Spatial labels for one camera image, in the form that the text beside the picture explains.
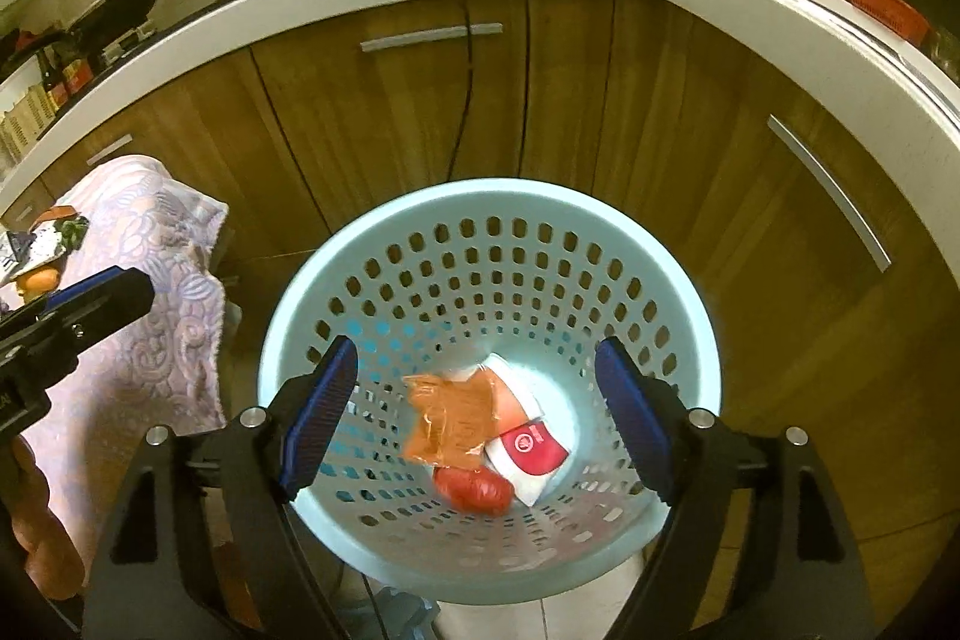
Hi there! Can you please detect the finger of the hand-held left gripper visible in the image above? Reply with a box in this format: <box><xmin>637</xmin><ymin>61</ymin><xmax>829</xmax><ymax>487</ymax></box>
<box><xmin>0</xmin><ymin>265</ymin><xmax>155</xmax><ymax>360</ymax></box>

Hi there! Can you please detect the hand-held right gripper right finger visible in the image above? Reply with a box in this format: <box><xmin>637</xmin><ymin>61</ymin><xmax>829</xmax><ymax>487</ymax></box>
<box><xmin>595</xmin><ymin>336</ymin><xmax>878</xmax><ymax>640</ymax></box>

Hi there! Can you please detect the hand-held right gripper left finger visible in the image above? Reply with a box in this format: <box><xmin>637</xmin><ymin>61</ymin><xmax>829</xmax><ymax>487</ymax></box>
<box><xmin>81</xmin><ymin>334</ymin><xmax>359</xmax><ymax>640</ymax></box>

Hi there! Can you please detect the black and white printed packet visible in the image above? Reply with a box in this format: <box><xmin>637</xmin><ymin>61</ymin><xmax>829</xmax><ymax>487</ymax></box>
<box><xmin>0</xmin><ymin>212</ymin><xmax>91</xmax><ymax>289</ymax></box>

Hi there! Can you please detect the light blue perforated plastic basket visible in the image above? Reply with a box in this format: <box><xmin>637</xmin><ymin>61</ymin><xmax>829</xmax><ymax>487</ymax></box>
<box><xmin>257</xmin><ymin>179</ymin><xmax>722</xmax><ymax>605</ymax></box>

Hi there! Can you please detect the person's left hand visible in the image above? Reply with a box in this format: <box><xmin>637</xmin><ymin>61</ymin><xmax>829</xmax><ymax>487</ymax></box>
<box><xmin>0</xmin><ymin>437</ymin><xmax>85</xmax><ymax>600</ymax></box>

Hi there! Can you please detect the pink patterned tablecloth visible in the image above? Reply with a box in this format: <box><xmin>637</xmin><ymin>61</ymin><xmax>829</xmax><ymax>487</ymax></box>
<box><xmin>0</xmin><ymin>155</ymin><xmax>232</xmax><ymax>558</ymax></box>

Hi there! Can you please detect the white packet with red label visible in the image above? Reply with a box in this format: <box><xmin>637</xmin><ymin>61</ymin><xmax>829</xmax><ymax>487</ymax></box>
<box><xmin>480</xmin><ymin>353</ymin><xmax>571</xmax><ymax>507</ymax></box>

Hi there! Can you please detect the crumpled orange snack packet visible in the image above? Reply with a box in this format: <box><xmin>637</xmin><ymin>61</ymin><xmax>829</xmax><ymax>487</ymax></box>
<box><xmin>401</xmin><ymin>366</ymin><xmax>500</xmax><ymax>468</ymax></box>

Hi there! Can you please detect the beige carton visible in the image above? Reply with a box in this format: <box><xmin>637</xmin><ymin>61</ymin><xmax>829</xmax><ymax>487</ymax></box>
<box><xmin>0</xmin><ymin>85</ymin><xmax>57</xmax><ymax>161</ymax></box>

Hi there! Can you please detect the dark sauce bottle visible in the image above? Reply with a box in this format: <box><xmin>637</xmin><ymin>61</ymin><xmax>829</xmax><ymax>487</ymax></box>
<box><xmin>39</xmin><ymin>47</ymin><xmax>65</xmax><ymax>109</ymax></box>

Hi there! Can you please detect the wooden kitchen cabinet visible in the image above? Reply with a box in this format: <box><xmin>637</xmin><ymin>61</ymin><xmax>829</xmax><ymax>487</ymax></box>
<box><xmin>0</xmin><ymin>0</ymin><xmax>960</xmax><ymax>611</ymax></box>

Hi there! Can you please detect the short metal cabinet handle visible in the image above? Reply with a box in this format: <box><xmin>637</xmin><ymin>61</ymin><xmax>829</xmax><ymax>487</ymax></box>
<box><xmin>86</xmin><ymin>131</ymin><xmax>134</xmax><ymax>165</ymax></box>

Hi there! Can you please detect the thin black cable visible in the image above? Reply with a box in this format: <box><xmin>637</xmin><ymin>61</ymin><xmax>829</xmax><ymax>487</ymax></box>
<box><xmin>360</xmin><ymin>572</ymin><xmax>395</xmax><ymax>640</ymax></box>

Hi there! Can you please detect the slanted metal cabinet handle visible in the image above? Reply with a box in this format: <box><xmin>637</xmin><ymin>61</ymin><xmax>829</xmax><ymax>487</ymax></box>
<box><xmin>766</xmin><ymin>115</ymin><xmax>892</xmax><ymax>272</ymax></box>

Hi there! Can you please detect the long metal cabinet handle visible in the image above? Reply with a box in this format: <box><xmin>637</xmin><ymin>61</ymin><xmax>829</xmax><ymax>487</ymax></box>
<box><xmin>360</xmin><ymin>21</ymin><xmax>502</xmax><ymax>54</ymax></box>

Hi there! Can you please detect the black hanging power cable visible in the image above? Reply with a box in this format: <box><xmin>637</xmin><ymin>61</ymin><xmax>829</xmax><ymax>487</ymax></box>
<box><xmin>446</xmin><ymin>0</ymin><xmax>475</xmax><ymax>185</ymax></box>

